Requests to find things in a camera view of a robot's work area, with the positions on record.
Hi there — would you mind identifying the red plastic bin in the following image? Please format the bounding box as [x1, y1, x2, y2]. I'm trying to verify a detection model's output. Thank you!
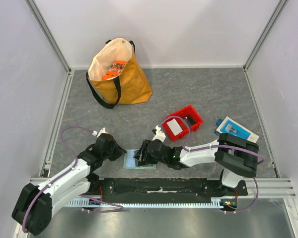
[162, 105, 204, 142]

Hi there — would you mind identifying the small black object in bin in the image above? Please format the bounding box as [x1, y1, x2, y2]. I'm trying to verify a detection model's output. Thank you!
[183, 115, 195, 126]

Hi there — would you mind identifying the mustard yellow tote bag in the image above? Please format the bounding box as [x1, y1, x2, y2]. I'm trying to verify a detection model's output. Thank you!
[85, 38, 152, 109]

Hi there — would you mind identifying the left aluminium frame post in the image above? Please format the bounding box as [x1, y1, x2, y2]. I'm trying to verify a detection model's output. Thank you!
[24, 0, 72, 73]

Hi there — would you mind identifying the grey slotted cable duct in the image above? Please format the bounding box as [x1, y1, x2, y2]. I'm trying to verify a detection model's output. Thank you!
[65, 197, 224, 209]

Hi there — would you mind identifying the white credit card stack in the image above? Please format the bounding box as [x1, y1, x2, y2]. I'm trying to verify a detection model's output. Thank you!
[166, 119, 183, 136]

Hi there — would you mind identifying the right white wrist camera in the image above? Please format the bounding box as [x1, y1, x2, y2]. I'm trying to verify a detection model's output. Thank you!
[152, 125, 166, 142]

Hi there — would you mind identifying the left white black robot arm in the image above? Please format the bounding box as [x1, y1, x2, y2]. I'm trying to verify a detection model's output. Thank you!
[11, 132, 126, 236]

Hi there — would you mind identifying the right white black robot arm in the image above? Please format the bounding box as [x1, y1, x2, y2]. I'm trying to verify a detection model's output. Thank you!
[134, 129, 260, 195]

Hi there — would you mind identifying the orange printed box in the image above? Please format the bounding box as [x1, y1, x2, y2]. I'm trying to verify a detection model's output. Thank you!
[101, 60, 127, 81]

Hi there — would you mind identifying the right aluminium frame post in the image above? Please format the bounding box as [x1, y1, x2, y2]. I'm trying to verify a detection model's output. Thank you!
[242, 0, 290, 72]

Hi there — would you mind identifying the aluminium frame post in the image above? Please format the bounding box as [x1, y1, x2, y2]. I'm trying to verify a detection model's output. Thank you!
[24, 0, 72, 73]
[242, 0, 290, 72]

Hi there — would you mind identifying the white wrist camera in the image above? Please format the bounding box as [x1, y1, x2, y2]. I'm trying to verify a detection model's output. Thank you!
[152, 125, 166, 142]
[92, 127, 107, 137]

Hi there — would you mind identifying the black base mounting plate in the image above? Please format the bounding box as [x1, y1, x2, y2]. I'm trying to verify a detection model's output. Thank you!
[87, 178, 248, 197]

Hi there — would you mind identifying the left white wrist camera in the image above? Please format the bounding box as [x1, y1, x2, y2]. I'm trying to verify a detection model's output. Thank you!
[92, 127, 107, 137]

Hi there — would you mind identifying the blue razor package box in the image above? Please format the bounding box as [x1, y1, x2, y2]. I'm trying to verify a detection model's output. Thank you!
[215, 117, 259, 143]

